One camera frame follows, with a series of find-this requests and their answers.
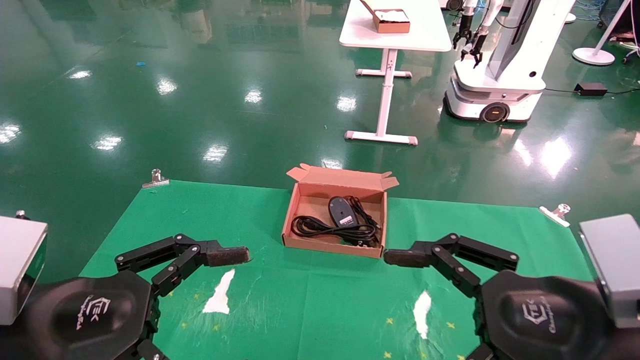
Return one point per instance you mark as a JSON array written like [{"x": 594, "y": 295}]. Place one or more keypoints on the green cloth mat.
[{"x": 250, "y": 215}]

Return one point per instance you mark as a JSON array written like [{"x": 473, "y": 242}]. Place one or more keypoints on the open brown cardboard box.
[{"x": 312, "y": 202}]

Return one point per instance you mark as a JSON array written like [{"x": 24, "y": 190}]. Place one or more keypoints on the white floor stand base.
[{"x": 593, "y": 56}]

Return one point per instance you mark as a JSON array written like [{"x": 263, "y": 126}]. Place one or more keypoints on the small white round base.
[{"x": 571, "y": 18}]

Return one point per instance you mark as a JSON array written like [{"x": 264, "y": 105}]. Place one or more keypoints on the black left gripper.
[{"x": 75, "y": 320}]

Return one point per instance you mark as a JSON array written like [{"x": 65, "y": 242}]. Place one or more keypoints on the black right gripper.
[{"x": 545, "y": 320}]

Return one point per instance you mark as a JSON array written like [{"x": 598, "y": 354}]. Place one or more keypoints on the white wheeled robot body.
[{"x": 510, "y": 60}]

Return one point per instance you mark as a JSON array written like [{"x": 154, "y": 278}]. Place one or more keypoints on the silver metal binder clip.
[
  {"x": 156, "y": 182},
  {"x": 556, "y": 215}
]

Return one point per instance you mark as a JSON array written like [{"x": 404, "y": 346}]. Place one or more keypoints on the white height-adjustable table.
[{"x": 425, "y": 30}]

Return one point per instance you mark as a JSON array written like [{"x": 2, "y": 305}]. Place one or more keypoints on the black round wheel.
[{"x": 454, "y": 4}]

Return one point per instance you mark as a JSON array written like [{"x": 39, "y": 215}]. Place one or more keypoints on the small brown cardboard box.
[{"x": 392, "y": 26}]

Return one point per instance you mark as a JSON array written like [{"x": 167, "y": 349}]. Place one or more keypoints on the white paper item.
[{"x": 394, "y": 15}]

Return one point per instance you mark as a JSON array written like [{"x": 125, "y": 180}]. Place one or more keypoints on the black gripper of wheeled robot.
[
  {"x": 476, "y": 47},
  {"x": 462, "y": 35}
]

